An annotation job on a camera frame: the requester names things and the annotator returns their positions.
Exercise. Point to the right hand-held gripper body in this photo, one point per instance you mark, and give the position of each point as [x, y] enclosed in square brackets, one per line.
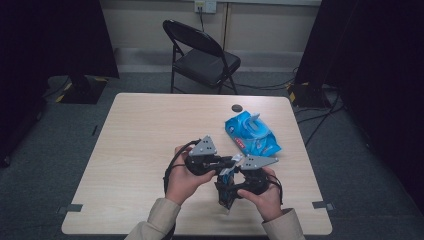
[256, 180]

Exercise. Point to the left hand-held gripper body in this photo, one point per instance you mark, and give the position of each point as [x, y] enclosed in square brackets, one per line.
[201, 160]

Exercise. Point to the blue toy car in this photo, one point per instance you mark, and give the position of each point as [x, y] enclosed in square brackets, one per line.
[228, 196]

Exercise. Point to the blue wet wipes pack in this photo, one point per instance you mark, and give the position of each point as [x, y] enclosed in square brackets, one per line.
[253, 138]

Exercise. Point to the person's right hand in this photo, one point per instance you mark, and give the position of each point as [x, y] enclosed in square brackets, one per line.
[270, 203]

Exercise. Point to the person's left hand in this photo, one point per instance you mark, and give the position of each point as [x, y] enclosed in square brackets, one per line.
[183, 186]

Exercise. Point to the grey tape strip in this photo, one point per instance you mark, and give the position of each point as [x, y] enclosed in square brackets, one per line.
[322, 205]
[70, 208]

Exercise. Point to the black folding chair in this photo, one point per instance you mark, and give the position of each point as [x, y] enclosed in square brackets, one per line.
[206, 63]

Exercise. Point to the black stand base yellow stripes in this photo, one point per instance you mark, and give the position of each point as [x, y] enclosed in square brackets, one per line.
[308, 95]
[83, 91]

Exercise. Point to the small black floor marker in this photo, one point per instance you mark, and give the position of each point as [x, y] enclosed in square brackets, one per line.
[95, 130]

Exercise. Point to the black curtain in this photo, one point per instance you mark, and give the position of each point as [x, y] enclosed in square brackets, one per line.
[376, 83]
[50, 50]

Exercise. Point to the thin vertical wall conduit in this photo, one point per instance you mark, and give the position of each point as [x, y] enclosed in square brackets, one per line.
[226, 26]

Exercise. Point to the white wall socket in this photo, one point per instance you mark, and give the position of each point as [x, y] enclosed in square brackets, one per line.
[205, 5]

